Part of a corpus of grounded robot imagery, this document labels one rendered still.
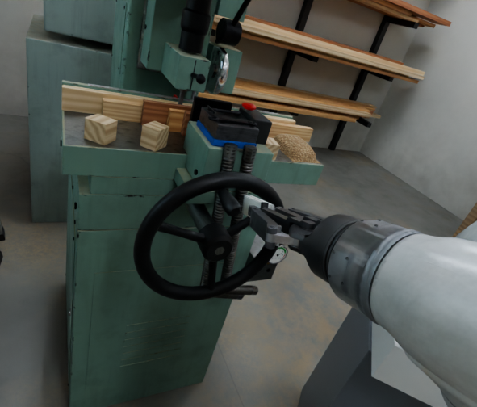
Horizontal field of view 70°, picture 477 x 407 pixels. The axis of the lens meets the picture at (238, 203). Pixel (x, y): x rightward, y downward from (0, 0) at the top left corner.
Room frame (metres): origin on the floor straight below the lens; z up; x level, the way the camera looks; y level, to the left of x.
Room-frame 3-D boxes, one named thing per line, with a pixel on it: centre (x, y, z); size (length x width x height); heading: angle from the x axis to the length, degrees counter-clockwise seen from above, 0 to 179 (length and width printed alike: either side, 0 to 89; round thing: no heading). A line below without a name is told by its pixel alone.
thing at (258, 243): (0.82, -0.10, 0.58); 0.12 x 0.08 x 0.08; 32
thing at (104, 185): (0.75, 0.17, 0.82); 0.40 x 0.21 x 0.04; 122
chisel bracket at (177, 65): (0.82, 0.21, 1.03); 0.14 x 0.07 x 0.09; 32
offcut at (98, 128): (0.59, 0.29, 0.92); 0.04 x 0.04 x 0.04; 85
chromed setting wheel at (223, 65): (0.98, 0.17, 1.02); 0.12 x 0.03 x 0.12; 32
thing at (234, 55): (1.04, 0.17, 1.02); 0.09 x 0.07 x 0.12; 122
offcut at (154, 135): (0.64, 0.20, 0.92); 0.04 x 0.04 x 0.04; 79
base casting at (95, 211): (0.90, 0.27, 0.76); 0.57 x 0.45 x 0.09; 32
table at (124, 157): (0.74, 0.10, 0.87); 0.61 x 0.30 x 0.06; 122
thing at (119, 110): (0.86, 0.10, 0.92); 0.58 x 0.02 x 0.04; 122
